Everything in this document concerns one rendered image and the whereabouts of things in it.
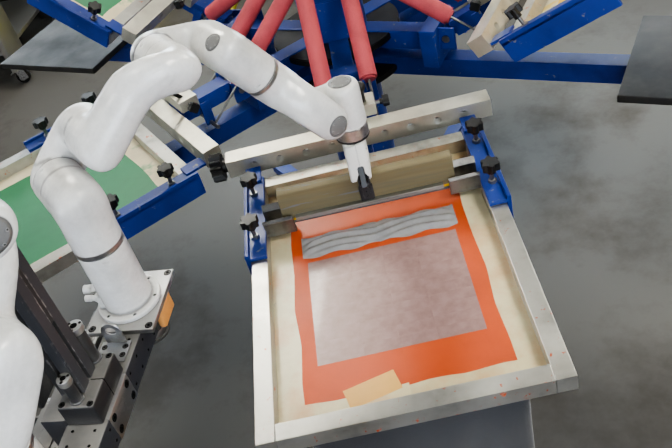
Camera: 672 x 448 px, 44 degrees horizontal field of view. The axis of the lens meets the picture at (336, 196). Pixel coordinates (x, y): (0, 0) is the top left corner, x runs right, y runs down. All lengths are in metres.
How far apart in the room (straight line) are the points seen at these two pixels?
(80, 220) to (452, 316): 0.74
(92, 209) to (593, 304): 1.92
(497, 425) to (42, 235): 1.26
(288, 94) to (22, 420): 0.78
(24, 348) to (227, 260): 2.37
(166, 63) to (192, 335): 1.90
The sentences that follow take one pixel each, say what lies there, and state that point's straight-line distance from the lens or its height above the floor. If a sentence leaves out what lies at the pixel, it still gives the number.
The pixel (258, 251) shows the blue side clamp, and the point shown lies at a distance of 1.87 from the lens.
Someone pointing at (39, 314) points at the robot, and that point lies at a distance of 1.40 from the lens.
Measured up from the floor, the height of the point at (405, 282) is 0.96.
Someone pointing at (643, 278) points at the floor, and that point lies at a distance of 3.05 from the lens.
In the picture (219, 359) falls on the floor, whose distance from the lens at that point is 3.08.
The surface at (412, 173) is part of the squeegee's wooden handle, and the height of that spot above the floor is 1.06.
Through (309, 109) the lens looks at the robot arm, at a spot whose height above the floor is 1.36.
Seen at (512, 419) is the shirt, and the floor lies 0.77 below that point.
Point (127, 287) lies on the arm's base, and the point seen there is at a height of 1.21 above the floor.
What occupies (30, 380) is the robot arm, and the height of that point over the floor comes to 1.46.
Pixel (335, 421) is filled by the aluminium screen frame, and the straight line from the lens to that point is 1.53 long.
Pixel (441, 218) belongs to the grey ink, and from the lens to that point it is 1.89.
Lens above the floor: 2.21
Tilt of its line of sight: 38 degrees down
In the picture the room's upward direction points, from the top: 16 degrees counter-clockwise
